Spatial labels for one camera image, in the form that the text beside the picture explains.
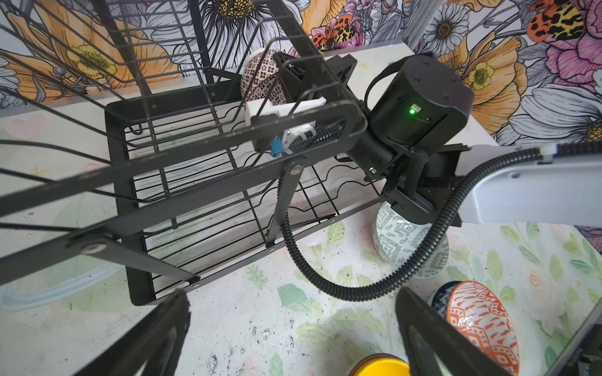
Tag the black wire dish rack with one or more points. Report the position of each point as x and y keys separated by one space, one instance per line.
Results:
x=124 y=143

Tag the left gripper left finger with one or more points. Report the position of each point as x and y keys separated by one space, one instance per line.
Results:
x=152 y=347

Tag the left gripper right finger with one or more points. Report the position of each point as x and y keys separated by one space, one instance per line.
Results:
x=433 y=346

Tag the green patterned bowl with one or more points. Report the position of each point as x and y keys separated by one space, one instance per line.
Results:
x=396 y=239

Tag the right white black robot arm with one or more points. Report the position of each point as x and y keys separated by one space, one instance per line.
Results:
x=408 y=145

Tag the red orange patterned bowl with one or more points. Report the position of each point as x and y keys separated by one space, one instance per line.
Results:
x=477 y=313

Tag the brown dotted patterned bowl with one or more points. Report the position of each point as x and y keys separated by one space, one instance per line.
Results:
x=260 y=81

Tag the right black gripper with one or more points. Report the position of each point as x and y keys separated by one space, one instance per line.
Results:
x=313 y=77

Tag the yellow bowl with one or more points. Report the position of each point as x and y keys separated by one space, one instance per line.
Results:
x=380 y=364

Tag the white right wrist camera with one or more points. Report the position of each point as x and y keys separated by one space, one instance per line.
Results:
x=284 y=142

